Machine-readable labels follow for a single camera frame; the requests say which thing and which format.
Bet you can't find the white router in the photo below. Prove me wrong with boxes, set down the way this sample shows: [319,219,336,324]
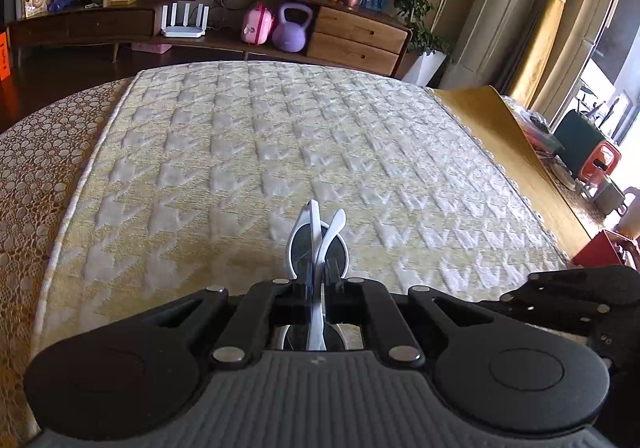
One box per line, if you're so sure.
[160,1,208,39]

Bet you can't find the white standing air conditioner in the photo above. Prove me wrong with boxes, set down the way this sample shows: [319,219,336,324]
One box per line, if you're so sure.
[442,0,583,94]

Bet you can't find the floral lace tablecloth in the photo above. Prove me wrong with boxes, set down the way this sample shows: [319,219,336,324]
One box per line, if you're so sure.
[0,78,640,448]

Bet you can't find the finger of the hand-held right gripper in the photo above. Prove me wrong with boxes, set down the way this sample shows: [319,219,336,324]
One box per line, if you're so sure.
[527,265,640,305]
[500,287,608,334]

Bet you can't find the cream quilted table mat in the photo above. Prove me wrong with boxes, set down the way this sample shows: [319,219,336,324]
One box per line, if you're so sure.
[30,60,573,429]

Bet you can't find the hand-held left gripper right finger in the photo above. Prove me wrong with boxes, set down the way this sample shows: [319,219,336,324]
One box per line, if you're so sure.
[324,277,501,370]

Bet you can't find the purple kettlebell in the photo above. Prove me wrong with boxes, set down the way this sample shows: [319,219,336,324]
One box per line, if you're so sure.
[271,3,314,53]

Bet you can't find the orange and green tissue box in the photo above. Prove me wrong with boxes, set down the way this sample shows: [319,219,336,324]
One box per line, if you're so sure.
[552,109,623,189]

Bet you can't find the wooden sideboard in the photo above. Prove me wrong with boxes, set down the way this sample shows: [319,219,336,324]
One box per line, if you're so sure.
[7,0,413,76]

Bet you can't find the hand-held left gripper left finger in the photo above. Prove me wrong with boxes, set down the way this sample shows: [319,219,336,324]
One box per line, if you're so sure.
[145,280,310,370]

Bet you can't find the red metal tin box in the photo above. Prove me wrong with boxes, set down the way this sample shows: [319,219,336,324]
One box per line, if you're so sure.
[572,229,640,271]

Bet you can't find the yellow curtain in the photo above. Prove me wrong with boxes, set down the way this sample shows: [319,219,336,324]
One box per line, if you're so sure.
[507,0,631,109]

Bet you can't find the white sunglasses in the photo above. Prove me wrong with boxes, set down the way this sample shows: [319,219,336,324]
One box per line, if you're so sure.
[282,200,351,351]

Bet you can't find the white plant pot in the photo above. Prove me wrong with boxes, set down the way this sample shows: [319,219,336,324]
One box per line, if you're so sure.
[402,50,447,88]

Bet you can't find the pink toy case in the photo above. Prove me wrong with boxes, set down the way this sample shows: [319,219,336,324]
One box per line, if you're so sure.
[241,3,277,46]

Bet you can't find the orange gift bag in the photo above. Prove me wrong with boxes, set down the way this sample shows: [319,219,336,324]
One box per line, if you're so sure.
[0,30,12,81]

